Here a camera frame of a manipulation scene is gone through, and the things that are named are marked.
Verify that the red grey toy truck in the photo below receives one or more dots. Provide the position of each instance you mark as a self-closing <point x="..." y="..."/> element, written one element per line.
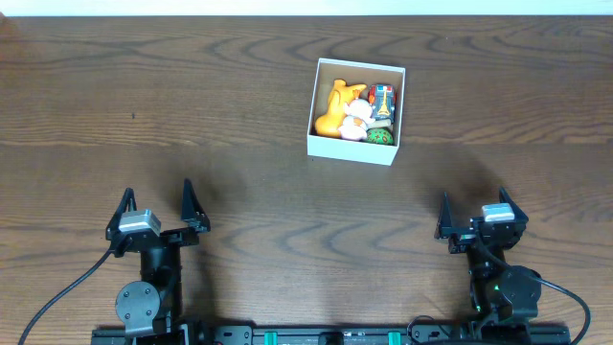
<point x="382" y="99"/>

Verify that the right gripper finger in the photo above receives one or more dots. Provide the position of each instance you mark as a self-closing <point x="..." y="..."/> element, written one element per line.
<point x="504" y="197"/>
<point x="445" y="226"/>

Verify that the white cardboard box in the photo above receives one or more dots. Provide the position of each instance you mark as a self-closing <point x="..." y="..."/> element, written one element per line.
<point x="328" y="70"/>

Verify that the pink white bunny figure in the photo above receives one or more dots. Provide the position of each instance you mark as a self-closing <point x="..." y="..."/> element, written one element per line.
<point x="358" y="118"/>

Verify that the wooden pellet drum toy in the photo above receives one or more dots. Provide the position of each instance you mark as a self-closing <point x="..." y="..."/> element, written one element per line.
<point x="385" y="124"/>

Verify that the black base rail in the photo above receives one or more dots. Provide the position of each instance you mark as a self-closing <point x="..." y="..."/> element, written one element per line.
<point x="427" y="332"/>

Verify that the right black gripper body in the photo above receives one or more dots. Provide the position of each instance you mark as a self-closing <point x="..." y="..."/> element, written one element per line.
<point x="464" y="240"/>

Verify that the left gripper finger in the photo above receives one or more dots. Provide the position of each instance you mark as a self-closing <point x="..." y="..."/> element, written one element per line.
<point x="192" y="212"/>
<point x="127" y="204"/>

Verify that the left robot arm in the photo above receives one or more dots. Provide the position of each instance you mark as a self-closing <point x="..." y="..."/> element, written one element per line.
<point x="151" y="305"/>

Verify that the orange rubber dog toy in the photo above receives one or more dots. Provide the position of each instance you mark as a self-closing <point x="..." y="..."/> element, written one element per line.
<point x="341" y="94"/>

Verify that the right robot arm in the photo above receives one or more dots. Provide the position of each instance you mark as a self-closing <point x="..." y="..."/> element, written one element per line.
<point x="503" y="295"/>

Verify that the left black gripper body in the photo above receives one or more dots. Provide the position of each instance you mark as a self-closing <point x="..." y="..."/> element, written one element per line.
<point x="169" y="236"/>

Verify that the green patterned ball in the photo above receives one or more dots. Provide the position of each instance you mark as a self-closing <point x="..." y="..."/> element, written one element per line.
<point x="380" y="136"/>

